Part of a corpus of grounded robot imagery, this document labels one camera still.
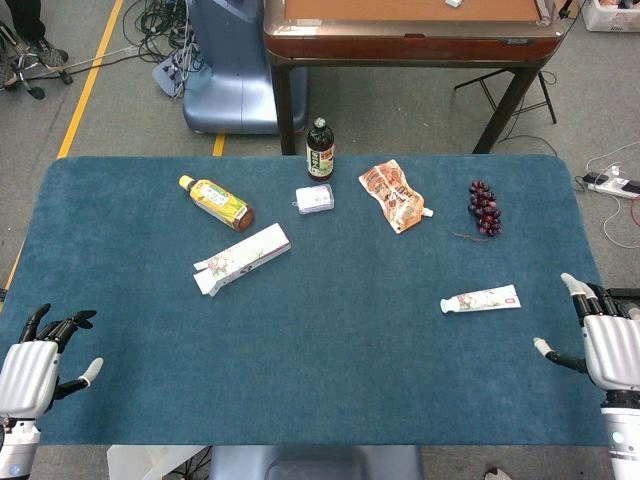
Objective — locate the small stack of mahjong tiles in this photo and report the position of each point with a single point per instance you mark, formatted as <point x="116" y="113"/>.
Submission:
<point x="453" y="3"/>

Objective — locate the white plastic basket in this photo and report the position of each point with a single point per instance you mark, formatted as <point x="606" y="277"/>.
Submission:
<point x="612" y="15"/>

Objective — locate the bunch of red grapes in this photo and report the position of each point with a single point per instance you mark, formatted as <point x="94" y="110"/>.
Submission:
<point x="484" y="206"/>

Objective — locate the yellow label tea bottle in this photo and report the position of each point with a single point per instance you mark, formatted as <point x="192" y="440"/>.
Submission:
<point x="217" y="201"/>

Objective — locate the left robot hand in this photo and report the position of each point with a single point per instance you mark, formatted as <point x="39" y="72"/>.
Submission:
<point x="27" y="370"/>

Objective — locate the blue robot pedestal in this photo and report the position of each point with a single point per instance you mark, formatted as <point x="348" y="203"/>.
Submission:
<point x="225" y="75"/>

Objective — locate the white power strip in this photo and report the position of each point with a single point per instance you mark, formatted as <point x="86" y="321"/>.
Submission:
<point x="612" y="186"/>

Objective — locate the floral toothpaste tube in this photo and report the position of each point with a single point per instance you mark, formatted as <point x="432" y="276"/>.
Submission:
<point x="487" y="299"/>

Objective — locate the orange spout pouch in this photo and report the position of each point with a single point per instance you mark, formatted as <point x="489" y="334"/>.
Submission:
<point x="395" y="195"/>

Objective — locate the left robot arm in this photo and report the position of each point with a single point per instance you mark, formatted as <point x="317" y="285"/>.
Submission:
<point x="17" y="450"/>

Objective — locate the small clear plastic box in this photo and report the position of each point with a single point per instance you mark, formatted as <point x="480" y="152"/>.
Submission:
<point x="315" y="198"/>

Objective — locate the floral toothpaste carton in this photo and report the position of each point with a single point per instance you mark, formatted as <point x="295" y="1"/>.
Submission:
<point x="245" y="256"/>

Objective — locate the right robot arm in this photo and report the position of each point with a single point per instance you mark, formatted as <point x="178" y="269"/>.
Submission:
<point x="622" y="440"/>

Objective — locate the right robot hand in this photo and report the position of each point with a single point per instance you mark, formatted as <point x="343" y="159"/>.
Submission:
<point x="612" y="350"/>

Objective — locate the person in black trousers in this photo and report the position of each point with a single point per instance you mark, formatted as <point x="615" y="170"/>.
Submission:
<point x="30" y="20"/>

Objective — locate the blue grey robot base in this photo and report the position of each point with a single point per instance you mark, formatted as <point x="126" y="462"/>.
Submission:
<point x="320" y="462"/>

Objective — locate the brown mahjong table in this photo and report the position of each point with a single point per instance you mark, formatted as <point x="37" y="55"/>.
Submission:
<point x="415" y="35"/>

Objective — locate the white panel under table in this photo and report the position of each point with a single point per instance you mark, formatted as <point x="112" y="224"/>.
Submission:
<point x="145" y="462"/>

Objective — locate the blue table mat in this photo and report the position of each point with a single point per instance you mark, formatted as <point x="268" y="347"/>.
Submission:
<point x="320" y="360"/>

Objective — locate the dark tea bottle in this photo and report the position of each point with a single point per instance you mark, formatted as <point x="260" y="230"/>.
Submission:
<point x="320" y="152"/>

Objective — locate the black stool frame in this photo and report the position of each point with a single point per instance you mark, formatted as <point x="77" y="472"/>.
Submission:
<point x="30" y="82"/>

